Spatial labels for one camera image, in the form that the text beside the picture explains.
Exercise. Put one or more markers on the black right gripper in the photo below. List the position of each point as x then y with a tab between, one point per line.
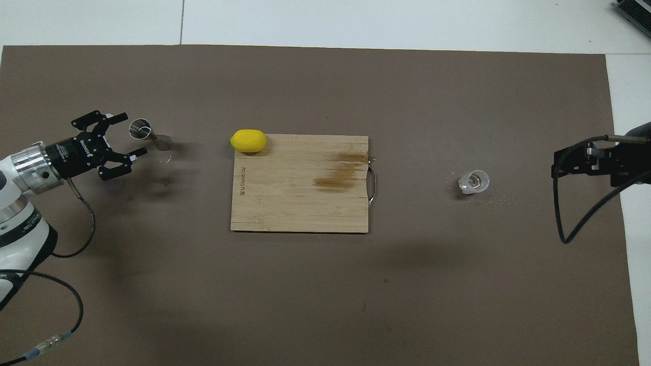
628	162

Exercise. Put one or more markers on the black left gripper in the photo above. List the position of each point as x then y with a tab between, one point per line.
79	152

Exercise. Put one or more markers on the steel double jigger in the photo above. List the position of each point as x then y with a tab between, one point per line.
140	129

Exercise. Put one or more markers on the small clear glass cup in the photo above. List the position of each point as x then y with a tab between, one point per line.
474	183

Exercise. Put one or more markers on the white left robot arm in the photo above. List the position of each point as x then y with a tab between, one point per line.
20	239

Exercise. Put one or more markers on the yellow lemon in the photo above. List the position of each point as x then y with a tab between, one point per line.
248	141

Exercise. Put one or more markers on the grey ribbed device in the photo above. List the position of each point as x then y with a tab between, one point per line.
635	10

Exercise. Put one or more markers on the bamboo cutting board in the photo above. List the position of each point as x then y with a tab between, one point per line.
295	203

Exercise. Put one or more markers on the brown table mat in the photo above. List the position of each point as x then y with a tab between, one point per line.
305	305

